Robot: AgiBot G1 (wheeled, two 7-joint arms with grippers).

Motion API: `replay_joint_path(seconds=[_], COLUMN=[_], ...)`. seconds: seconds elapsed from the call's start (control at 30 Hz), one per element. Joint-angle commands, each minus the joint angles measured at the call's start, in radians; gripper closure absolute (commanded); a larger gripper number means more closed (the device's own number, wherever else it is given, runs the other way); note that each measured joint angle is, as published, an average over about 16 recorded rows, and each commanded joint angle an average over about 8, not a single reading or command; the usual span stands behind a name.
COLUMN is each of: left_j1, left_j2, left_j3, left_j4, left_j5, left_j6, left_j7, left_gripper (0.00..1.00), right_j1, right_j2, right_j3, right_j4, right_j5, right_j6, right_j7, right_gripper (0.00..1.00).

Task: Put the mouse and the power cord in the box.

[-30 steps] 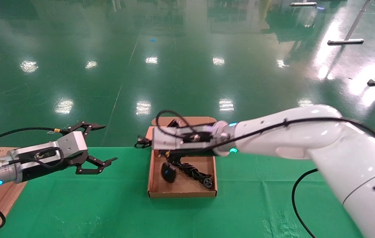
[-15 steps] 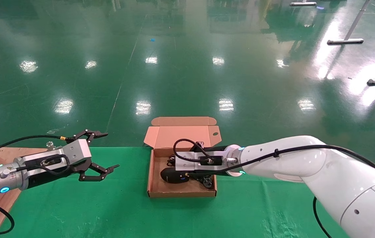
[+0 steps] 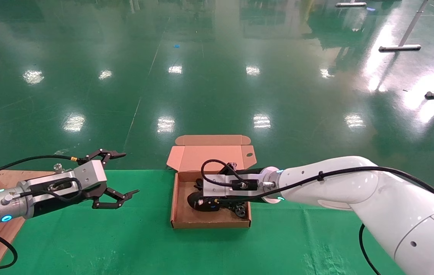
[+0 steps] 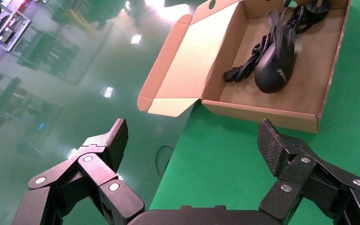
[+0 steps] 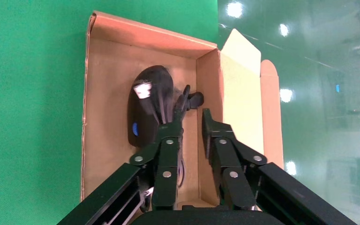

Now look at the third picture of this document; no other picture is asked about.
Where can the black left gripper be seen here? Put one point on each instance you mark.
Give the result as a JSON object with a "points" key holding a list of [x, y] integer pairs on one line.
{"points": [[64, 204]]}

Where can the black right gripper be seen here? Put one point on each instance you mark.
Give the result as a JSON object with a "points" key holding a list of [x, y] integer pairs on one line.
{"points": [[205, 202]]}

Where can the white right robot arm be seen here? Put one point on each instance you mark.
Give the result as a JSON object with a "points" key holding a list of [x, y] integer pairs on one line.
{"points": [[354, 189]]}

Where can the flat open cardboard box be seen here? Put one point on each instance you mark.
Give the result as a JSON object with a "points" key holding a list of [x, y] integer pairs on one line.
{"points": [[209, 156]]}

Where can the metal table clamp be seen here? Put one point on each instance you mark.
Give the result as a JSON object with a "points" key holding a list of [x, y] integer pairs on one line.
{"points": [[58, 168]]}

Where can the green cloth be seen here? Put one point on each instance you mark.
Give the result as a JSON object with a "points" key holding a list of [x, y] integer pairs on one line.
{"points": [[125, 244]]}

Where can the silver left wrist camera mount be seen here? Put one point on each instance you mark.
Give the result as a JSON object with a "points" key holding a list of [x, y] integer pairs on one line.
{"points": [[94, 173]]}

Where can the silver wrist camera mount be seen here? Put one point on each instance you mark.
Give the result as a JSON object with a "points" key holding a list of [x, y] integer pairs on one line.
{"points": [[94, 173], [220, 183]]}

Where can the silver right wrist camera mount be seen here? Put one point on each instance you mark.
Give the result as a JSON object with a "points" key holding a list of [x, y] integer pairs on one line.
{"points": [[220, 183]]}

